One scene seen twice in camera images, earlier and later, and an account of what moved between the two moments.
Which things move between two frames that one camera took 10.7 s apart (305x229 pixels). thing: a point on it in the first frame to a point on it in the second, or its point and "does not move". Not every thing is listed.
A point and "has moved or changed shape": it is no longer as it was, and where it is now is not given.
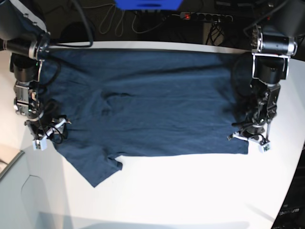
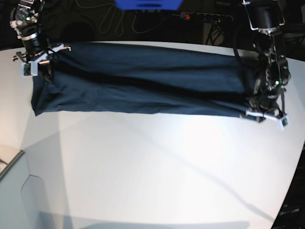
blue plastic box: (148, 5) does not move
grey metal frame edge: (20, 153) does not move
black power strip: (206, 16) does not move
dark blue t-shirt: (128, 102) has moved or changed shape
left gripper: (41, 128) to (38, 62)
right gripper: (257, 132) to (259, 112)
